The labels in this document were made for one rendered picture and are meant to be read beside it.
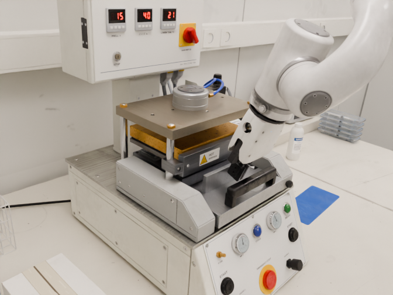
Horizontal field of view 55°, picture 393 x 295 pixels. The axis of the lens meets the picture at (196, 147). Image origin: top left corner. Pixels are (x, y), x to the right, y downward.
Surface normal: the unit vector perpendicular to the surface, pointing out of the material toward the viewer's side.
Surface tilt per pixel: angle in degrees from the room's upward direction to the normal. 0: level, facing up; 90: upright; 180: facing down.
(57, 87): 90
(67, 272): 3
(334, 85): 96
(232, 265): 65
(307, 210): 0
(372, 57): 82
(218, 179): 90
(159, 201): 90
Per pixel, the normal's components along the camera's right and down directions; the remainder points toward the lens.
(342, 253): 0.06, -0.91
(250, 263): 0.68, -0.09
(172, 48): 0.72, 0.33
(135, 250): -0.70, 0.26
